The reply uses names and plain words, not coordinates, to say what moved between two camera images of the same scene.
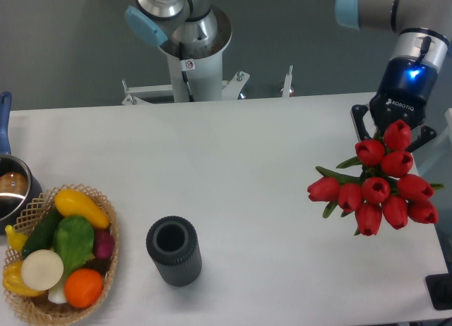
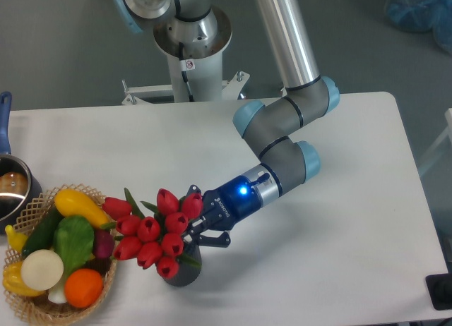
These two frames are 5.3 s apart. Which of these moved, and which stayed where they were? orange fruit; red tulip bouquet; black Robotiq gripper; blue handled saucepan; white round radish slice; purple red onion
Moved: black Robotiq gripper; red tulip bouquet
Stayed: orange fruit; white round radish slice; purple red onion; blue handled saucepan
